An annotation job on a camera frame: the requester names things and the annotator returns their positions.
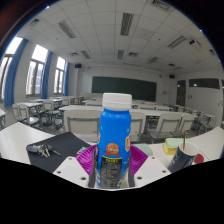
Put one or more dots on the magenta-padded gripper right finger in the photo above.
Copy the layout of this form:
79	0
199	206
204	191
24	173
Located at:
151	170

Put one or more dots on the group of ceiling lights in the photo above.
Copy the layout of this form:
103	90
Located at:
126	23

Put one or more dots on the dark wide wall window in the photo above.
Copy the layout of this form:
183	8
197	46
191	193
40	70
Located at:
204	83

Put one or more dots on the group of classroom chairs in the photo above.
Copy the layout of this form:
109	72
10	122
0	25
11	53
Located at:
83	125

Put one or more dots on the blue white-capped drink bottle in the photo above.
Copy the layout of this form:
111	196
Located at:
113	133

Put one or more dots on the dark brown door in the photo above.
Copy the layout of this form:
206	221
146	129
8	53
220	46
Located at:
181	93

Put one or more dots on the yellow and green sponge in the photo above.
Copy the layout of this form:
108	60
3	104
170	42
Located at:
171	146

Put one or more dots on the tall bright window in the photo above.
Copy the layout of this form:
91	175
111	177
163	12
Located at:
11	46
59	75
35	73

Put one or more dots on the group of classroom desks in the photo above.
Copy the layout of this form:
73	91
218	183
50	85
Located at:
80	108

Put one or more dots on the black mat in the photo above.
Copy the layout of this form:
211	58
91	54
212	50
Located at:
66	143

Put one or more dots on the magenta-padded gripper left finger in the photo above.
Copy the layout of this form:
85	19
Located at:
71	170

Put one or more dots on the green chalkboard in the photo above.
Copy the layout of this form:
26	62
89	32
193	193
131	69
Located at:
123	88

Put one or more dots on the black wall speaker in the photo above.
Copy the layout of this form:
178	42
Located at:
78	65
172	76

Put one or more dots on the thin wooden stir stick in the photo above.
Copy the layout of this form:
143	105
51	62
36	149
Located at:
184	138

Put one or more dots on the bunch of keys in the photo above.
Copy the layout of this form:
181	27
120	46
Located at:
42	150

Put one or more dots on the teal green sponge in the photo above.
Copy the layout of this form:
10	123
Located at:
145	149

